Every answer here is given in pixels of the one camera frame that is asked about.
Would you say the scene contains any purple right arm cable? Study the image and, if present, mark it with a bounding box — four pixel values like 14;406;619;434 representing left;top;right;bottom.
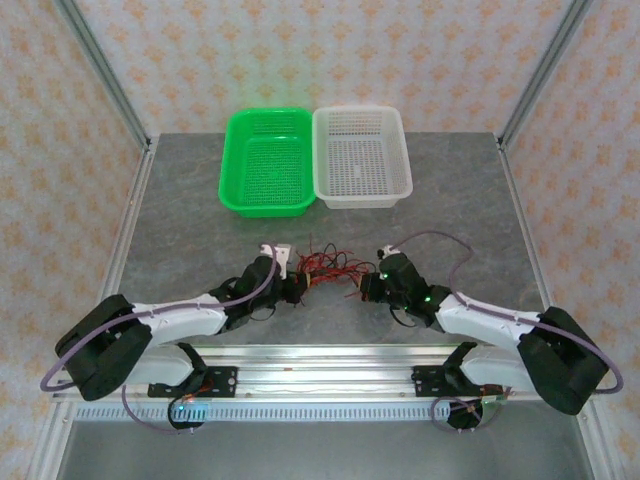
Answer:
389;229;625;432

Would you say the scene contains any green plastic mesh basket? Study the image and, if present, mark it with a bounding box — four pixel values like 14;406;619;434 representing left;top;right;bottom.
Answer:
218;107;317;220

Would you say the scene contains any round black cable port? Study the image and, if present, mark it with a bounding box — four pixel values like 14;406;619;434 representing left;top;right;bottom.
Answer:
446;395;503;432
167;397;209;435

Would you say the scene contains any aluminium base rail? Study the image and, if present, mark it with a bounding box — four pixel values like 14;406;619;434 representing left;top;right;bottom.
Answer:
49;342;594;403

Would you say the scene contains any slotted grey cable duct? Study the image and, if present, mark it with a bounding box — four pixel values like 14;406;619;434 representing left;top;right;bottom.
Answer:
74;402;437;422

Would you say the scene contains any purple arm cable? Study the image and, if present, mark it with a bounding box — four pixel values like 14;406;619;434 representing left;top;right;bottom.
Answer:
39;243;281;435
389;229;625;432

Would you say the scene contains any thin black wire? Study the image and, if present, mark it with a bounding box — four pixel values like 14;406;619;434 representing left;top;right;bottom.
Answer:
307;232;331;271
324;249;366;291
319;249;356;281

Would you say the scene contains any white plastic mesh basket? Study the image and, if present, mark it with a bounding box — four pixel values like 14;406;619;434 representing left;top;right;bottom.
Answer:
312;105;415;210

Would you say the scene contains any aluminium table side rail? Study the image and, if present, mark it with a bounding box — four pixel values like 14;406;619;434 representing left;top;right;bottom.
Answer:
99;135;160;321
497;134;551;309

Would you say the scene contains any aluminium frame post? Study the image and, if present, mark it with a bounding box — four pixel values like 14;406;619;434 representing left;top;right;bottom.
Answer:
497;0;596;151
52;0;154;151

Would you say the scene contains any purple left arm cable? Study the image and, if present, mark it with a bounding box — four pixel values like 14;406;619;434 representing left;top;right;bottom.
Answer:
39;243;281;435

